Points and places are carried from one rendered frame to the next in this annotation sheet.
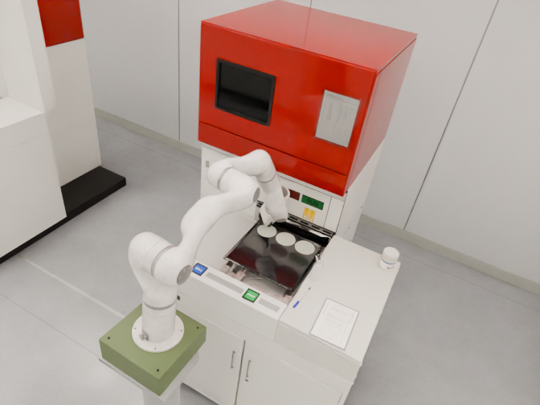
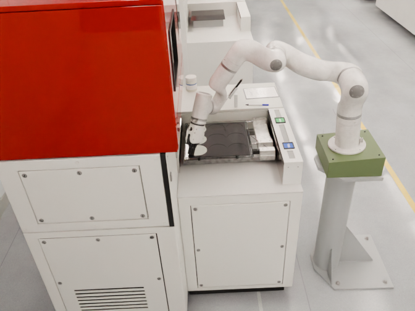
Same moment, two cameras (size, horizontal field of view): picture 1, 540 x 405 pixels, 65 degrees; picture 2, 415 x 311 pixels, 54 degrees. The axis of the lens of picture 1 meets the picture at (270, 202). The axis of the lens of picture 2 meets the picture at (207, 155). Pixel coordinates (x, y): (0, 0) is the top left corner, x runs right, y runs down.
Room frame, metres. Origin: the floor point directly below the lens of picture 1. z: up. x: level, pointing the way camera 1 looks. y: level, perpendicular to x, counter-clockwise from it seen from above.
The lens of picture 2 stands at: (2.31, 1.72, 2.15)
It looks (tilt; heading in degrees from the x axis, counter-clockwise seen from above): 35 degrees down; 248
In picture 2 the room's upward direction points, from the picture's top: 3 degrees counter-clockwise
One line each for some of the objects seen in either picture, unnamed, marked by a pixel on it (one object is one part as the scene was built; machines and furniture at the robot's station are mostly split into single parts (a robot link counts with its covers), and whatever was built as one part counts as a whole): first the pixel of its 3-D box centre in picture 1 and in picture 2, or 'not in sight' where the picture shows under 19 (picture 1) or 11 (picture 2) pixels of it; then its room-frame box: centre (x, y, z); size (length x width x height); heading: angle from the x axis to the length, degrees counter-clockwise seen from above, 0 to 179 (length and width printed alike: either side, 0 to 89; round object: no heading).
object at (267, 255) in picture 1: (276, 251); (217, 139); (1.52, -0.07, 0.90); 0.34 x 0.34 x 0.01; 67
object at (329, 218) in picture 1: (266, 195); (173, 140); (1.80, 0.03, 1.02); 0.82 x 0.03 x 0.40; 67
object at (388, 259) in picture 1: (388, 259); (191, 83); (1.46, -0.58, 1.01); 0.07 x 0.07 x 0.10
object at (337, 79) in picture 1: (306, 87); (92, 49); (2.09, -0.10, 1.52); 0.81 x 0.75 x 0.59; 67
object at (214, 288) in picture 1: (223, 294); (283, 143); (1.21, 0.14, 0.89); 0.55 x 0.09 x 0.14; 67
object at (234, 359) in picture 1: (267, 334); (234, 195); (1.40, -0.10, 0.41); 0.97 x 0.64 x 0.82; 67
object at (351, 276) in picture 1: (342, 299); (229, 106); (1.28, -0.38, 0.89); 0.62 x 0.35 x 0.14; 157
